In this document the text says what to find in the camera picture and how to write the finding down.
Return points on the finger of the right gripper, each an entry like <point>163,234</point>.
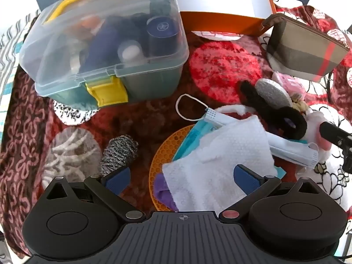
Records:
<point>336,136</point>

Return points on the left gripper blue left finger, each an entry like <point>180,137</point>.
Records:
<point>117,180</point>

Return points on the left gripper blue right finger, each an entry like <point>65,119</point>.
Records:
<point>246,179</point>

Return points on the white plush paw toy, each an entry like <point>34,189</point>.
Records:
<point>323,147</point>

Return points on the blue face mask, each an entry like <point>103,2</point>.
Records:
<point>296,152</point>

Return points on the black fuzzy hair scrunchie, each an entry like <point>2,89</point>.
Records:
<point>286,122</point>

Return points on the white textured cloth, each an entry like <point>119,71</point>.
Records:
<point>203,180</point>

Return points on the purple cloth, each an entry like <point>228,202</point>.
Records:
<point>162,193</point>

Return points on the orange honeycomb silicone mat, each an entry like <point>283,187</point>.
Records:
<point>165,154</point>

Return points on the pink tissue pack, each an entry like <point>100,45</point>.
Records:
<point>290,84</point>

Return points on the teal wet wipes pack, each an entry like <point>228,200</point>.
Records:
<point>192,139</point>

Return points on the beige hair scrunchie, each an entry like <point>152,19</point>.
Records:
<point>298,102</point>

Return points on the plaid cosmetic pouch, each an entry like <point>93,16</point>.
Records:
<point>300,50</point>

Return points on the patterned red fleece blanket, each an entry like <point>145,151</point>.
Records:
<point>43,139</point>

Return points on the clear plastic storage box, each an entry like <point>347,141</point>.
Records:
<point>88,54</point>

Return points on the orange cardboard box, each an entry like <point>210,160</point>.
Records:
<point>228,16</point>

